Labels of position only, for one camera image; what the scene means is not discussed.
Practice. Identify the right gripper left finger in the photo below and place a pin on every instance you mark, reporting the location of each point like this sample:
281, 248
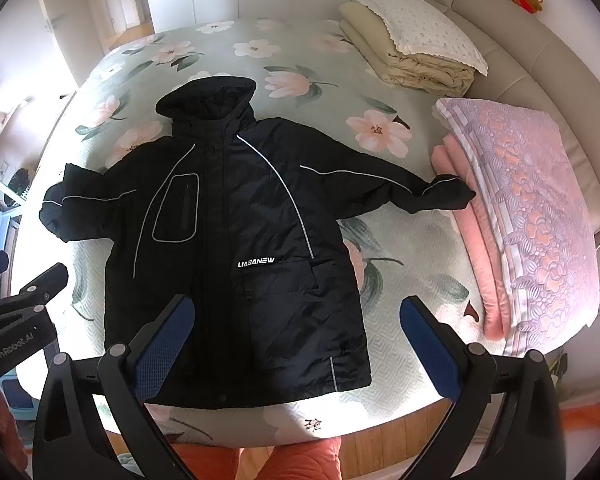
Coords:
70, 441

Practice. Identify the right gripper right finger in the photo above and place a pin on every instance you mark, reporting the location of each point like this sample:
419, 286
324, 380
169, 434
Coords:
526, 440

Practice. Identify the black hooded jacket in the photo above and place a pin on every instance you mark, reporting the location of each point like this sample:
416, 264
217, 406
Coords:
240, 215

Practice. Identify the white bedroom door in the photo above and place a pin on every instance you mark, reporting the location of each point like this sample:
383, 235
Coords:
74, 29

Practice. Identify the person's left hand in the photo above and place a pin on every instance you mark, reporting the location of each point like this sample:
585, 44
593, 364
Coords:
10, 441

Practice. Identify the black waste basket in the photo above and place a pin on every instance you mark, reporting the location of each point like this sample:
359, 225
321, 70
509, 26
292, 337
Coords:
20, 182

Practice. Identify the folded pink blanket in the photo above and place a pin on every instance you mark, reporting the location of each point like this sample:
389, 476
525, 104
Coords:
449, 158

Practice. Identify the pink purple floral blanket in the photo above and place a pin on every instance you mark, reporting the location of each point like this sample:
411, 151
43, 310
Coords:
530, 197

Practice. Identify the floral green bed cover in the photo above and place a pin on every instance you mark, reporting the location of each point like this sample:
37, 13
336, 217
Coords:
305, 72

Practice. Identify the folded beige quilt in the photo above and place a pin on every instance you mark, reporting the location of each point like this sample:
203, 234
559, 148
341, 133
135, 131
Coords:
369, 34

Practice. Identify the beige padded headboard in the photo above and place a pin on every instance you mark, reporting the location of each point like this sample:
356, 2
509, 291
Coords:
529, 66

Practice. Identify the white dotted pillow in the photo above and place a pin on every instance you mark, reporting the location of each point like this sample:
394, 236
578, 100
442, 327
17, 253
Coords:
417, 27

